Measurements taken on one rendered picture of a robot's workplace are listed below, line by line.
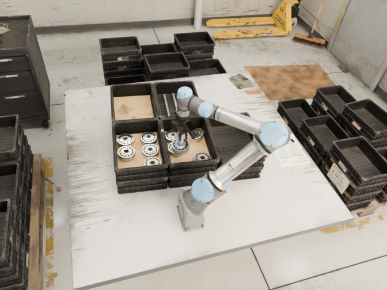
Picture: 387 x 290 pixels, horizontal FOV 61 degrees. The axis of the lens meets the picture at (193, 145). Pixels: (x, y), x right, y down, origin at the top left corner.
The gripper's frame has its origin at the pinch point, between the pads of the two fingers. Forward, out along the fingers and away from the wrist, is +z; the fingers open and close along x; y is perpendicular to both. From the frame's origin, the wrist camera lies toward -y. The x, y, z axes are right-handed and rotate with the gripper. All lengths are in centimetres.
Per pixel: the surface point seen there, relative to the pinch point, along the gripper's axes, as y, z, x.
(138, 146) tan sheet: 28.4, 16.2, 9.2
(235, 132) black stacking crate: -9.8, 16.8, -43.5
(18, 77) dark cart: 177, 38, 5
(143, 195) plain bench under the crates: 6.6, 29.2, 27.7
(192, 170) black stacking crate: -9.6, 14.0, 3.6
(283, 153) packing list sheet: -41, 30, -61
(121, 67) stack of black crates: 152, 58, -88
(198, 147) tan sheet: 0.0, 16.4, -15.4
